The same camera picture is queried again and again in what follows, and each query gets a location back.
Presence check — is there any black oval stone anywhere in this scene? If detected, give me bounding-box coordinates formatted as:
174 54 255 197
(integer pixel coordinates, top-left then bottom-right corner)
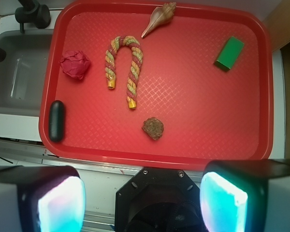
48 100 65 143

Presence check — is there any grey sink basin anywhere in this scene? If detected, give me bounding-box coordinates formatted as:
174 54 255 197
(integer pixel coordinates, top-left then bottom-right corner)
0 29 53 116

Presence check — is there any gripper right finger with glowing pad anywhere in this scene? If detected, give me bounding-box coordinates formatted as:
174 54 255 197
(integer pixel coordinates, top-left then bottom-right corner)
200 159 290 232

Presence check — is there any green rectangular block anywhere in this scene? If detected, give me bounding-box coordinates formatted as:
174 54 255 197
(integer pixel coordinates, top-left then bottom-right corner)
214 36 245 72

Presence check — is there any tan conch seashell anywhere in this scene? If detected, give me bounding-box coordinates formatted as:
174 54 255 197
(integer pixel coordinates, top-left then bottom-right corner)
141 2 176 39

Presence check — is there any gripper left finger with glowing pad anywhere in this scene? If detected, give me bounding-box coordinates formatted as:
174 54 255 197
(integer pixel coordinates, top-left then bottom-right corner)
0 166 86 232

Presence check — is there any black faucet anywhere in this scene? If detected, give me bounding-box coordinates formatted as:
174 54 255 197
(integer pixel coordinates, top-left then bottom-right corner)
0 0 51 62

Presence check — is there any brown rough rock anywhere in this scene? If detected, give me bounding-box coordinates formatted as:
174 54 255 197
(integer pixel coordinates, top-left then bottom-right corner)
142 117 164 141

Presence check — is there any red plastic tray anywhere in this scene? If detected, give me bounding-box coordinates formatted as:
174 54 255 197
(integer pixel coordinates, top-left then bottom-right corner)
39 0 274 171

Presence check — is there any crumpled red paper ball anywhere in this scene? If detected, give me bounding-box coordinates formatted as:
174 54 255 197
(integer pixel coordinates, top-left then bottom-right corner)
59 50 91 80

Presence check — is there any twisted multicolour rope toy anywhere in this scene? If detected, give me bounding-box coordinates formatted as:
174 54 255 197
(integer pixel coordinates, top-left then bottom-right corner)
105 35 143 109

